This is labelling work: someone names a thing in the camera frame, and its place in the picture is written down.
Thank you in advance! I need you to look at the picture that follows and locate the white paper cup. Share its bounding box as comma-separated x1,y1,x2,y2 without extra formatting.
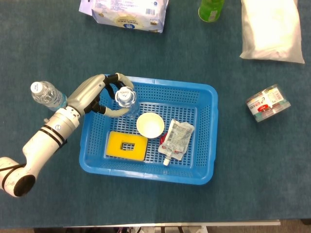
136,112,165,139

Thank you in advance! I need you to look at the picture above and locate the tall clear water bottle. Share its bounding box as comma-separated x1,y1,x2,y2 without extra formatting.
114,86,141,119

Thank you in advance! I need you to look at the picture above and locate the short blue-label water bottle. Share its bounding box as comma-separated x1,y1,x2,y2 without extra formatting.
30,81,68,112

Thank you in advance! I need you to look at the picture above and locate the green bottle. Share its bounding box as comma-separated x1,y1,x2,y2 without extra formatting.
198,0,225,23

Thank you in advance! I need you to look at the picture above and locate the blue perforated plastic basket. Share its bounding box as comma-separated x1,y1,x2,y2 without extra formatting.
79,74,219,185

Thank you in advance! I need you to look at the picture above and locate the white spout pouch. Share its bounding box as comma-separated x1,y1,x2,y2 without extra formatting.
157,118,195,166

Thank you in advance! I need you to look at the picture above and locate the yellow sponge with hole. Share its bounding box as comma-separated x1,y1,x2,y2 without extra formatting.
105,131,148,162

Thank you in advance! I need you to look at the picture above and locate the teal felt table cloth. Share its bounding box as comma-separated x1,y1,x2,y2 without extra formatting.
0,0,311,229

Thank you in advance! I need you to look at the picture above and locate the white purple tissue pack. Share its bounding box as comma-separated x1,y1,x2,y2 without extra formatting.
78,0,170,33

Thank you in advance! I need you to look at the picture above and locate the clear round plastic container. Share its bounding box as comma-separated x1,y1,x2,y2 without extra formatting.
245,83,292,123

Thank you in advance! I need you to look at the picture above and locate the white plastic bag pillow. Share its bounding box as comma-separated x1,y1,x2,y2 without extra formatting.
239,0,306,64

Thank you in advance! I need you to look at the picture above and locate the white base frame rail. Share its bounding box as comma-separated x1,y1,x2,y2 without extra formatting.
64,219,281,233

